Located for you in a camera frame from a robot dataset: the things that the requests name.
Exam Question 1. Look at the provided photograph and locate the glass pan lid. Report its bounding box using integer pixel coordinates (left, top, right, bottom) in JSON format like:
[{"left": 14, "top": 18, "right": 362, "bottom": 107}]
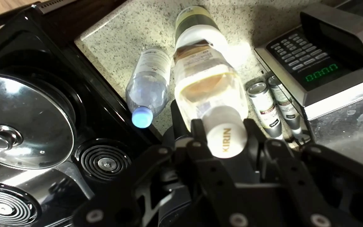
[{"left": 0, "top": 73, "right": 77, "bottom": 171}]

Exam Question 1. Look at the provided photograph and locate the black frying pan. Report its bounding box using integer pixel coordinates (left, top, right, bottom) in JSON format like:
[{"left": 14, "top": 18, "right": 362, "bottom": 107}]
[{"left": 0, "top": 68, "right": 97, "bottom": 200}]

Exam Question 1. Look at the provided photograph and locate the clear water bottle blue cap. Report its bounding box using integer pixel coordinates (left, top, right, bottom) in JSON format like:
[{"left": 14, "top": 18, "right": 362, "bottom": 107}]
[{"left": 125, "top": 46, "right": 174, "bottom": 129}]

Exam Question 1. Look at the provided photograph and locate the black electric stove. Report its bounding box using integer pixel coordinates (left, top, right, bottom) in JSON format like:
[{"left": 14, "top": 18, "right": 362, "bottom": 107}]
[{"left": 0, "top": 0, "right": 166, "bottom": 227}]

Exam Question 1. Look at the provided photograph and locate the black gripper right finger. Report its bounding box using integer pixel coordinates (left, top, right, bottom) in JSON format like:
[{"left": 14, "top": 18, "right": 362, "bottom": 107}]
[{"left": 243, "top": 118, "right": 360, "bottom": 227}]

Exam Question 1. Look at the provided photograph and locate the clear bottle with brown tea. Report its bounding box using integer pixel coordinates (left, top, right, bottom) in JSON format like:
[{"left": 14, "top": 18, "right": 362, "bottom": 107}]
[{"left": 171, "top": 39, "right": 249, "bottom": 160}]

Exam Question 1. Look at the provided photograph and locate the small glass spice shaker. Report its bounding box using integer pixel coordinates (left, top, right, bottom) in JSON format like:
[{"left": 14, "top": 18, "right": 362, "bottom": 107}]
[{"left": 244, "top": 76, "right": 285, "bottom": 137}]

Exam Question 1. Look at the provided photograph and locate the stainless steel microwave oven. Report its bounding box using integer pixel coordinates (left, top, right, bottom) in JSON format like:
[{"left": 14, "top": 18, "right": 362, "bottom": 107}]
[{"left": 254, "top": 1, "right": 363, "bottom": 173}]

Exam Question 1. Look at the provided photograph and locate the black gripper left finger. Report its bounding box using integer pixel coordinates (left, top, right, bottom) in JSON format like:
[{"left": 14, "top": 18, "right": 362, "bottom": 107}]
[{"left": 70, "top": 99, "right": 252, "bottom": 227}]

